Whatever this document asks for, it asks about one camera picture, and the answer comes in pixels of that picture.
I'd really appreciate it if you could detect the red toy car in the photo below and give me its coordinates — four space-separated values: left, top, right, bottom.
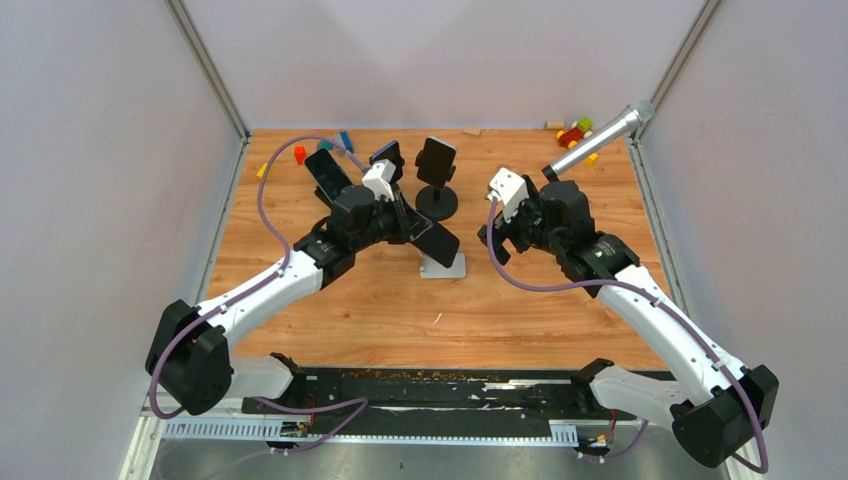
555 117 593 149

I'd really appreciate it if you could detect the silver aluminium phone stand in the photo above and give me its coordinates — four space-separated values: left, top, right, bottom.
419 253 467 279

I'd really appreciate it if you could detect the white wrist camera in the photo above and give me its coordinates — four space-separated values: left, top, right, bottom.
486 168 529 223
361 160 397 201

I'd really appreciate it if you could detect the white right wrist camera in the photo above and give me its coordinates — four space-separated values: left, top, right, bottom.
486 168 529 223

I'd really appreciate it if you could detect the silver microphone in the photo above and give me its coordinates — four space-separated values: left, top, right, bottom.
542 100 655 182

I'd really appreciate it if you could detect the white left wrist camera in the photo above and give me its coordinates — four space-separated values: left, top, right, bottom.
361 160 397 201

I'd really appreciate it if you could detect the black round-base clamp stand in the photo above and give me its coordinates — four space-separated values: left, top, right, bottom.
415 186 459 221

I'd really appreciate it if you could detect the teal phone black screen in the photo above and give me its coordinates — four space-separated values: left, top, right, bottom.
304 149 353 206

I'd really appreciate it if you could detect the blue white block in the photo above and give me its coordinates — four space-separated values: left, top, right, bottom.
333 131 355 154

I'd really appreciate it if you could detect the red block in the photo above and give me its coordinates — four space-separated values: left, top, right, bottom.
293 145 309 165

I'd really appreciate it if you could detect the blue phone black screen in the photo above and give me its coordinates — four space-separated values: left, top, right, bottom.
369 140 405 168

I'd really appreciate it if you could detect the beige wooden block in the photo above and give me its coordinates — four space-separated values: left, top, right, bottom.
461 126 482 138

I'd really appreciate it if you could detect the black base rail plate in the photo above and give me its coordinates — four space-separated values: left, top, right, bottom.
278 366 635 424

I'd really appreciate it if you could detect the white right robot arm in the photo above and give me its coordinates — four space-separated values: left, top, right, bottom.
479 169 779 474

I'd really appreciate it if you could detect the black phone dark frame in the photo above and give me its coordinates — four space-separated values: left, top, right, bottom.
412 223 460 268

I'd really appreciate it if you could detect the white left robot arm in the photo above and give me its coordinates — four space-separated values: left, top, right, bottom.
145 186 457 419

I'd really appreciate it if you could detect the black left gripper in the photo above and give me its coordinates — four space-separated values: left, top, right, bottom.
352 190 434 253

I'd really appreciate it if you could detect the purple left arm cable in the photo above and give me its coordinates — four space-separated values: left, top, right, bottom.
148 135 371 458

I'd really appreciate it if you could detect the white slotted cable duct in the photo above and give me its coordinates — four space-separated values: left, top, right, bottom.
162 418 580 446

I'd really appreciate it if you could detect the black phone silver frame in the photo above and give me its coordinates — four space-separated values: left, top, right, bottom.
415 136 457 189

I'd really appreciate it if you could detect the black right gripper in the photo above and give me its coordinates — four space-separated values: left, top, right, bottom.
477 186 564 265

